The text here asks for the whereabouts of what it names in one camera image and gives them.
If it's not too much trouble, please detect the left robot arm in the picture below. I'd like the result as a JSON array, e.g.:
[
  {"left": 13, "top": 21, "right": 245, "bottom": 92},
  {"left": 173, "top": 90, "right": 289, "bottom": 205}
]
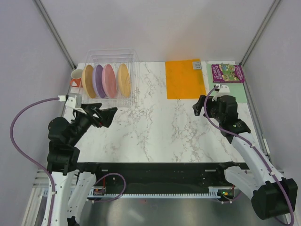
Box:
[{"left": 42, "top": 103, "right": 118, "bottom": 226}]

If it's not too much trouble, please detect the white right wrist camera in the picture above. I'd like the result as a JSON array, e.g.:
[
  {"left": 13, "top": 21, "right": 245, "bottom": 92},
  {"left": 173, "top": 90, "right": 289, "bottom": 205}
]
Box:
[{"left": 212, "top": 84, "right": 230, "bottom": 101}]

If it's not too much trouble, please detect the small white label card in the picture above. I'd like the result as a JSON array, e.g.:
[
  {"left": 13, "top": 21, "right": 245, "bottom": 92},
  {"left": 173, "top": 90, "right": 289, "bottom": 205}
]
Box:
[{"left": 192, "top": 61, "right": 202, "bottom": 70}]

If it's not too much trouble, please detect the purple plate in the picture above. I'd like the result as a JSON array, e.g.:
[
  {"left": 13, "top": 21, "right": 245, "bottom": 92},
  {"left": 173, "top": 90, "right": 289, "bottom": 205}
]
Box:
[{"left": 92, "top": 65, "right": 106, "bottom": 98}]

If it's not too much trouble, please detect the clear wire dish rack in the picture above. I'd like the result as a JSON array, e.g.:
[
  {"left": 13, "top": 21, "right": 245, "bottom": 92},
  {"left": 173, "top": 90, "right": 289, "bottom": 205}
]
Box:
[{"left": 79, "top": 48, "right": 139, "bottom": 107}]

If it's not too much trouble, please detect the purple book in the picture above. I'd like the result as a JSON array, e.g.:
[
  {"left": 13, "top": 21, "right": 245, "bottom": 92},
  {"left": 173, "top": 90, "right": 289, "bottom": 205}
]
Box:
[{"left": 211, "top": 64, "right": 245, "bottom": 83}]

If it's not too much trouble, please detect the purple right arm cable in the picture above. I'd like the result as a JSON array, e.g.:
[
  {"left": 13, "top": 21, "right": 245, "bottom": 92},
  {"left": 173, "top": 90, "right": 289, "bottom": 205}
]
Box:
[{"left": 203, "top": 85, "right": 295, "bottom": 226}]

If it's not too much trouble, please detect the orange white mug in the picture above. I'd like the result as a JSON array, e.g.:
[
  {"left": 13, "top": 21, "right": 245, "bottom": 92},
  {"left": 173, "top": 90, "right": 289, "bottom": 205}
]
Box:
[{"left": 70, "top": 69, "right": 83, "bottom": 88}]

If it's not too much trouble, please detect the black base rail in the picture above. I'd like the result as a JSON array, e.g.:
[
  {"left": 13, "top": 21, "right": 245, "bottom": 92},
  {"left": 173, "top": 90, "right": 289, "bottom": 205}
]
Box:
[{"left": 75, "top": 161, "right": 250, "bottom": 195}]

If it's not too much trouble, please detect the green cutting mat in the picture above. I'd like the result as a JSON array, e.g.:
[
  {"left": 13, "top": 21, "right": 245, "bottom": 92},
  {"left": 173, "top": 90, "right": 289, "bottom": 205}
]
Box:
[{"left": 206, "top": 63, "right": 247, "bottom": 103}]

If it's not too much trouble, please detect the orange cutting mat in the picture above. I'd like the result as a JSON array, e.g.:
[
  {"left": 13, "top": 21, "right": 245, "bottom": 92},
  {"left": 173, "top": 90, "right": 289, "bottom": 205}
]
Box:
[{"left": 165, "top": 59, "right": 206, "bottom": 99}]

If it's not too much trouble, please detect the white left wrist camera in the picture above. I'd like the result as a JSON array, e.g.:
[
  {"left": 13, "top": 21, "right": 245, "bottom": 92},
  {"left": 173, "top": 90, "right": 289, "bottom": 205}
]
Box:
[{"left": 65, "top": 93, "right": 82, "bottom": 109}]

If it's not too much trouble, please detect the pink plate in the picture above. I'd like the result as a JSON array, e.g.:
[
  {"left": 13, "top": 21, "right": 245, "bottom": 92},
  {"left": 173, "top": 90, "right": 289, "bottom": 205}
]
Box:
[{"left": 102, "top": 64, "right": 117, "bottom": 98}]

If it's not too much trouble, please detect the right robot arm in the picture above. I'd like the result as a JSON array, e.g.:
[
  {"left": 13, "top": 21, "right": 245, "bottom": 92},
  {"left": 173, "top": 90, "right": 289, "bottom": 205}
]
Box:
[{"left": 193, "top": 95, "right": 298, "bottom": 226}]

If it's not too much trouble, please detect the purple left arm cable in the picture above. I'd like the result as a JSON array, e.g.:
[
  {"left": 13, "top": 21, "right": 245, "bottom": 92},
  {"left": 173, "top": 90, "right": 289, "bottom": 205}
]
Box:
[{"left": 10, "top": 95, "right": 66, "bottom": 226}]

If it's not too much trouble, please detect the yellow plate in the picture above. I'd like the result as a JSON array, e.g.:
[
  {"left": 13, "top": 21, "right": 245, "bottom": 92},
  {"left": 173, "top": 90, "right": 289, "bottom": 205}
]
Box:
[
  {"left": 118, "top": 64, "right": 131, "bottom": 98},
  {"left": 81, "top": 65, "right": 96, "bottom": 98}
]

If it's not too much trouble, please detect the white cable duct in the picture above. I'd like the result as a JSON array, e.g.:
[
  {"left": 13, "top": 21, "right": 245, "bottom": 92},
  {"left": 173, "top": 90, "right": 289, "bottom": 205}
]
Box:
[{"left": 87, "top": 187, "right": 234, "bottom": 199}]

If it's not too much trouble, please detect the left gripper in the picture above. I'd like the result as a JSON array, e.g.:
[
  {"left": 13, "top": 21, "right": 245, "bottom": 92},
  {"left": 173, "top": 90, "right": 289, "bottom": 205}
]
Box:
[{"left": 68, "top": 102, "right": 117, "bottom": 145}]

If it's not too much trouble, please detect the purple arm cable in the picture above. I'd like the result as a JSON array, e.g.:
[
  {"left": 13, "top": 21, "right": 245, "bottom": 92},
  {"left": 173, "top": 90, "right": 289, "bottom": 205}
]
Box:
[
  {"left": 203, "top": 85, "right": 295, "bottom": 226},
  {"left": 10, "top": 95, "right": 66, "bottom": 226}
]

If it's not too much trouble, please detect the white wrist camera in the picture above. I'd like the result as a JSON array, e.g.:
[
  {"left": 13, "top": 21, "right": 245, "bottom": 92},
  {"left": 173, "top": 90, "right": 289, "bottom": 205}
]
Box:
[
  {"left": 212, "top": 84, "right": 230, "bottom": 101},
  {"left": 65, "top": 93, "right": 82, "bottom": 109}
]

